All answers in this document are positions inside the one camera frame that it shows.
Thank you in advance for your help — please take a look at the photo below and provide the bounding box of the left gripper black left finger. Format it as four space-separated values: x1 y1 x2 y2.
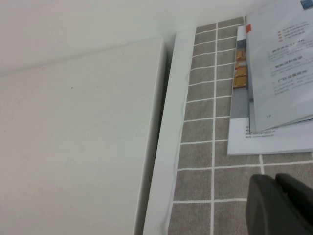
246 174 305 235

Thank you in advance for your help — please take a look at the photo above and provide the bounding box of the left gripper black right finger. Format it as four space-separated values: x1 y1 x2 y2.
275 173 313 235

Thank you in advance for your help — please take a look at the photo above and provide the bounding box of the magazine with orange panels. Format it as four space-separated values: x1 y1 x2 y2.
245 0 313 132

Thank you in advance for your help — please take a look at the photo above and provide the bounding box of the white booklet with QR codes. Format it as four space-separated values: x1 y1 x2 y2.
226 24 313 157

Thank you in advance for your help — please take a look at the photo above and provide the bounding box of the grey checked tablecloth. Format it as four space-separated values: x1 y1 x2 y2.
163 16 313 235

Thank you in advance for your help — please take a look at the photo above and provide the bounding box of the white side ledge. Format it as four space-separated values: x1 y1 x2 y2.
142 27 197 235

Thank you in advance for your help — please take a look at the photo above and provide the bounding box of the white flat side board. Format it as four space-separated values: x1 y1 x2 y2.
0 36 168 235

